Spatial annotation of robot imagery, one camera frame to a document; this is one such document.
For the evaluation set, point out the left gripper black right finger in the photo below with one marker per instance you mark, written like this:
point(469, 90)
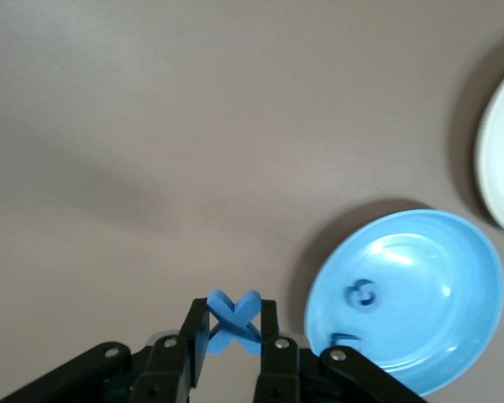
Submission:
point(277, 365)

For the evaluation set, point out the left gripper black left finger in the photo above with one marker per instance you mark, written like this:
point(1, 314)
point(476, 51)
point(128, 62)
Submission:
point(168, 361)

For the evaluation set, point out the blue foam letter X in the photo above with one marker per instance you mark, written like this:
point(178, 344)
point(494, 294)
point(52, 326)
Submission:
point(234, 323)

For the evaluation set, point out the blue foam letter a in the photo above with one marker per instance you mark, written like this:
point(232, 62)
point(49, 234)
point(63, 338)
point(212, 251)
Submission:
point(344, 338)

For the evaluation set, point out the blue foam letter G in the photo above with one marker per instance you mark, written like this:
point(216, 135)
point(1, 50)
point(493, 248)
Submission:
point(353, 299)

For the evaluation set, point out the blue plate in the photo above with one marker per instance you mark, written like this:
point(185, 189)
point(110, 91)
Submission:
point(424, 294)

